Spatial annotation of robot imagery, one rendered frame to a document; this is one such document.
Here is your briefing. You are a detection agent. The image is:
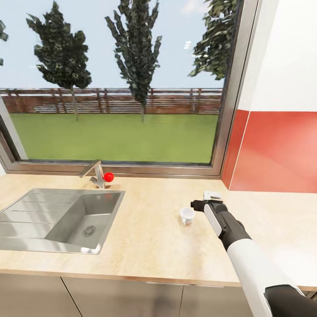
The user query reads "coffee cup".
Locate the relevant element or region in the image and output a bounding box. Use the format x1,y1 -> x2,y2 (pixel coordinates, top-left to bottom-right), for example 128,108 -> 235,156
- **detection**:
180,207 -> 195,225

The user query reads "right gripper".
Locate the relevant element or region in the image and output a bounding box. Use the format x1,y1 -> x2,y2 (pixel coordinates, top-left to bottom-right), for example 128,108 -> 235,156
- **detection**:
191,199 -> 207,212

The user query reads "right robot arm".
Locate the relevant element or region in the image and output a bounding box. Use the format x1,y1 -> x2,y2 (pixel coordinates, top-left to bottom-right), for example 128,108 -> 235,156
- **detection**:
191,191 -> 317,317

